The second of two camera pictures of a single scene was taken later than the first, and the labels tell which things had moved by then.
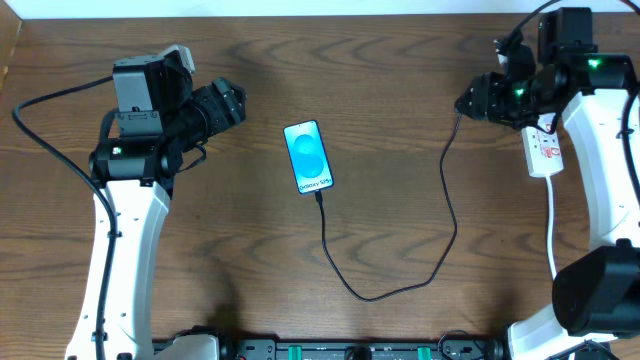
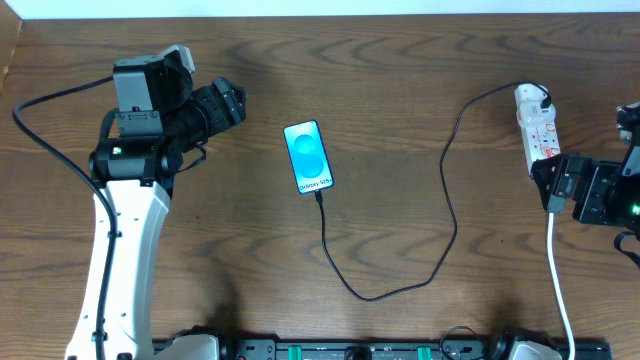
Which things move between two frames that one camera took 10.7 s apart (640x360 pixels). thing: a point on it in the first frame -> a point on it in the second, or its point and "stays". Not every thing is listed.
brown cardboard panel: (10, 28) stays
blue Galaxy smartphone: (308, 156) stays
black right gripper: (481, 98) -> (560, 182)
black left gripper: (228, 105) stays
